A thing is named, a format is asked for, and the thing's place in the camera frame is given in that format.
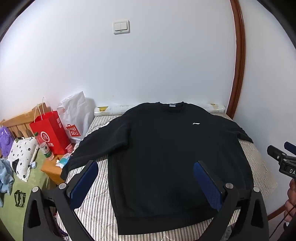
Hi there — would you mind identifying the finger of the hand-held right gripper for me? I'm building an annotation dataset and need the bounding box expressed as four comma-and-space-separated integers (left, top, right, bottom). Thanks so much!
267, 145, 286, 163
284, 141, 296, 154

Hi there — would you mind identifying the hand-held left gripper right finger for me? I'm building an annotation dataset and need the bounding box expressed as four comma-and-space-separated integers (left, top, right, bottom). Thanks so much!
193, 160, 270, 241

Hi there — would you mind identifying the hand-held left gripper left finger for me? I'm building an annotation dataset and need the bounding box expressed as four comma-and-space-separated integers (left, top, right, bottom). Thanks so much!
23, 160, 99, 241

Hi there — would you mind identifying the black sweatshirt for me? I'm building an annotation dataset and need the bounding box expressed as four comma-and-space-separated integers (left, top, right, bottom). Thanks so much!
60, 101, 255, 235

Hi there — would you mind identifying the person's right hand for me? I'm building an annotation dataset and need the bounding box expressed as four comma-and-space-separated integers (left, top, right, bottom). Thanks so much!
284, 179, 296, 216

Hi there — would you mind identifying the grey striped quilted mattress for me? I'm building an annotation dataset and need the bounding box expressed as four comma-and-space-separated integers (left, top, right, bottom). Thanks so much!
57, 111, 278, 241

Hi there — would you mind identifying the blue white tube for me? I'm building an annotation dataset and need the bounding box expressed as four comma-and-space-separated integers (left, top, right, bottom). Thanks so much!
55, 154, 72, 168

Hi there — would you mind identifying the wooden nightstand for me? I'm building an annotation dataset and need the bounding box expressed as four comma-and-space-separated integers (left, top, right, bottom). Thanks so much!
41, 142, 80, 186

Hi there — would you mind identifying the plastic bottle green label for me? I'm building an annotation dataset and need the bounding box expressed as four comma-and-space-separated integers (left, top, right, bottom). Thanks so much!
39, 142, 55, 161

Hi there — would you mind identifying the green bedsheet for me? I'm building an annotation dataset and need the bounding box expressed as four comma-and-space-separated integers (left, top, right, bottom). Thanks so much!
0, 148, 58, 232

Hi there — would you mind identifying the red paper shopping bag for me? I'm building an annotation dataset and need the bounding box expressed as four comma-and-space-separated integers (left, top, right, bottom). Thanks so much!
29, 97, 71, 155

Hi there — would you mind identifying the white floral pillow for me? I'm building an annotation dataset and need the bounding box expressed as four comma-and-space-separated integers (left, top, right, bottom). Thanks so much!
7, 137, 40, 182

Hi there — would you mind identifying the white plastic shopping bag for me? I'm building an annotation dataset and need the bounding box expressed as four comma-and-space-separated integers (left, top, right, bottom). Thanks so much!
57, 91, 95, 144

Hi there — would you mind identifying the light blue cloth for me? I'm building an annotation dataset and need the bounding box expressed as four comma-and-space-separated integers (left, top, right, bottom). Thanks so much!
0, 159, 15, 207

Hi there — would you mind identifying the white rolled paper yellow print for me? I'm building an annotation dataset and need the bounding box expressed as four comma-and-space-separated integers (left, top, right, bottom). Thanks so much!
94, 103, 226, 117

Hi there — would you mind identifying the purple plush toy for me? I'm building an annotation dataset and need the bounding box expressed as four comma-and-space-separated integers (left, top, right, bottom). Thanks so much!
0, 126, 14, 158

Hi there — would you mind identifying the wooden headboard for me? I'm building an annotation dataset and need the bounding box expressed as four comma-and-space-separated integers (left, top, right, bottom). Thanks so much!
0, 103, 50, 139

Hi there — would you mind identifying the brown wooden door trim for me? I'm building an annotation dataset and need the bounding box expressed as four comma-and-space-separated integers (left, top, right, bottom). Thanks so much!
225, 0, 246, 121

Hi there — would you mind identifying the black strap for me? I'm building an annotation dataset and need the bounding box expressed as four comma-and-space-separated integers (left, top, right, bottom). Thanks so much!
14, 190, 26, 208

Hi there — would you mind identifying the white wall light switch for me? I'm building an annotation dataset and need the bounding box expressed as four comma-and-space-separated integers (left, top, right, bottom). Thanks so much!
113, 20, 130, 35

